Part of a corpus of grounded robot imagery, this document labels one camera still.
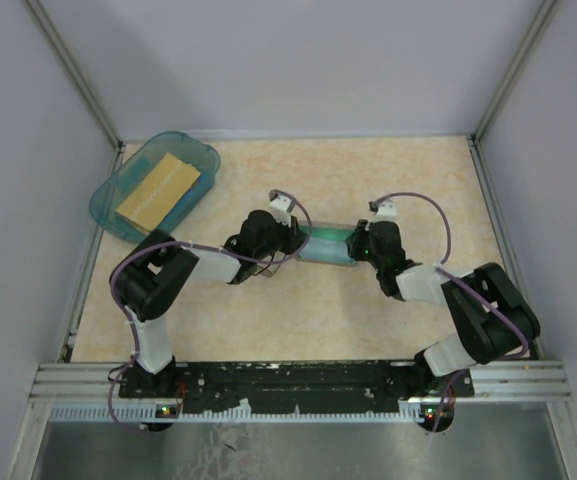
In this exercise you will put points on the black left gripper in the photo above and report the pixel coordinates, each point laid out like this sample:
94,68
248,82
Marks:
291,234

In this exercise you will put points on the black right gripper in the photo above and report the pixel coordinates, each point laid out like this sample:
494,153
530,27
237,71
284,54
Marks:
355,240

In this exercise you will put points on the black aviator sunglasses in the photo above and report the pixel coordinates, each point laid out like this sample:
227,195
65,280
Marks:
267,271

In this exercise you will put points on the light blue cleaning cloth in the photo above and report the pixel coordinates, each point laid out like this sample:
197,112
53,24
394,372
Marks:
321,250

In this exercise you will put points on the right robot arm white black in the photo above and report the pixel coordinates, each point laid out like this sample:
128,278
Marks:
492,319

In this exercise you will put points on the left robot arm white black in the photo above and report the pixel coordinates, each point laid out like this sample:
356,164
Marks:
147,282

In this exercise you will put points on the grey glasses case green lining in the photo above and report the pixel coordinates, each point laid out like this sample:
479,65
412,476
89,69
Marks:
333,232

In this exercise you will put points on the teal plastic bin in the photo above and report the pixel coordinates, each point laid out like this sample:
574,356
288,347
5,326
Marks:
125,180

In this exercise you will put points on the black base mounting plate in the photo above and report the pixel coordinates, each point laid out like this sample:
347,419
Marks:
310,387

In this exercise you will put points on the shiny metal front panel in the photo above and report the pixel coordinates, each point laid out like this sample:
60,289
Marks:
505,441

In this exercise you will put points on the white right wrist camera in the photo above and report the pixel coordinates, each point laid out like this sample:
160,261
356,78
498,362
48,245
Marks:
384,211

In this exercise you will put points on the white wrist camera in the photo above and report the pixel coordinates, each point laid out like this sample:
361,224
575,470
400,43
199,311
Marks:
280,207
384,211

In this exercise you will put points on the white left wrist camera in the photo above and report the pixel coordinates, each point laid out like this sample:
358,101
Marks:
280,207

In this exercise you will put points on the white slotted cable duct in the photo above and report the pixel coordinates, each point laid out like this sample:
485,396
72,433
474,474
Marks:
127,413

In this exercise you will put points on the aluminium front rail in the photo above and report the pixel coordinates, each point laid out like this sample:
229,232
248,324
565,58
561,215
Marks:
503,381

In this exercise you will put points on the aluminium frame post right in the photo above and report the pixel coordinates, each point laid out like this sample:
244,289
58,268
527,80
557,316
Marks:
520,58

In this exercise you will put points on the aluminium frame post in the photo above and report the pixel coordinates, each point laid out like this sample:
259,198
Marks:
520,58
75,73

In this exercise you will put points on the aluminium frame post left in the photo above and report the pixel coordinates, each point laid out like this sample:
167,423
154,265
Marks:
75,73

